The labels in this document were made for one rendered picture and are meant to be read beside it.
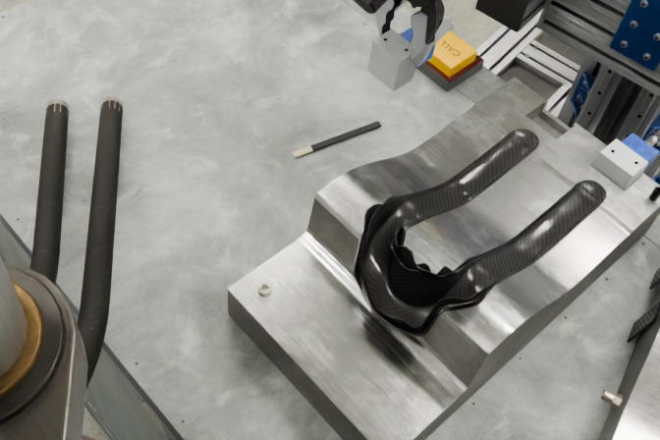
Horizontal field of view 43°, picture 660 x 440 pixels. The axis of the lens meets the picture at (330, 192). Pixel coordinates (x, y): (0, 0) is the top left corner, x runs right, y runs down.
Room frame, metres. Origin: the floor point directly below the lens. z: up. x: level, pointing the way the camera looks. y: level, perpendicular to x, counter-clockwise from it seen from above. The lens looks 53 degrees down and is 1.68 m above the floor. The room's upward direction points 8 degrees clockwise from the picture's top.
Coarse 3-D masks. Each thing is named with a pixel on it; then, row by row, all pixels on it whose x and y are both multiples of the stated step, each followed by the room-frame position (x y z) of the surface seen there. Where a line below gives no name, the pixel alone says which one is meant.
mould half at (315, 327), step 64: (448, 128) 0.74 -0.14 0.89; (512, 128) 0.75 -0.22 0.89; (576, 128) 0.77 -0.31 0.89; (320, 192) 0.57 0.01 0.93; (384, 192) 0.58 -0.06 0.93; (512, 192) 0.65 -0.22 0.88; (640, 192) 0.67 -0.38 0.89; (320, 256) 0.53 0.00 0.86; (448, 256) 0.51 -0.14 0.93; (576, 256) 0.56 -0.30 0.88; (256, 320) 0.44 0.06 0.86; (320, 320) 0.45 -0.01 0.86; (448, 320) 0.43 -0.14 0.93; (512, 320) 0.44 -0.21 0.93; (320, 384) 0.37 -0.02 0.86; (384, 384) 0.38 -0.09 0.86; (448, 384) 0.39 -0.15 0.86
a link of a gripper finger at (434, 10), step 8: (432, 0) 0.77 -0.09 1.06; (440, 0) 0.78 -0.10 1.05; (424, 8) 0.78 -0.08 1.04; (432, 8) 0.77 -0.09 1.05; (440, 8) 0.77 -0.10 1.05; (432, 16) 0.77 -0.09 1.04; (440, 16) 0.77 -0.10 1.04; (432, 24) 0.77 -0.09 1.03; (440, 24) 0.77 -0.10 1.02; (432, 32) 0.77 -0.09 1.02; (432, 40) 0.78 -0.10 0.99
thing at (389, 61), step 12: (384, 36) 0.81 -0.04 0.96; (396, 36) 0.82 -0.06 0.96; (408, 36) 0.83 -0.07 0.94; (372, 48) 0.80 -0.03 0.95; (384, 48) 0.79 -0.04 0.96; (396, 48) 0.79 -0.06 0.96; (408, 48) 0.80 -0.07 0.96; (432, 48) 0.83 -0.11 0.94; (372, 60) 0.80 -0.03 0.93; (384, 60) 0.79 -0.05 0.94; (396, 60) 0.77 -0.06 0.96; (408, 60) 0.78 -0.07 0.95; (372, 72) 0.80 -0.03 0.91; (384, 72) 0.78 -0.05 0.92; (396, 72) 0.77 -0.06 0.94; (408, 72) 0.79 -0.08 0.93; (396, 84) 0.77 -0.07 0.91
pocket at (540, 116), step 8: (544, 104) 0.80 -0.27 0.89; (536, 112) 0.80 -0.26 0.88; (544, 112) 0.80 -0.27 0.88; (536, 120) 0.80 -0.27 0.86; (544, 120) 0.80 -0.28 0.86; (552, 120) 0.79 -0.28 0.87; (544, 128) 0.78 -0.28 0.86; (552, 128) 0.79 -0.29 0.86; (560, 128) 0.78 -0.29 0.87; (568, 128) 0.78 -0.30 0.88; (552, 136) 0.77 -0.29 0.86; (560, 136) 0.77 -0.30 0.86
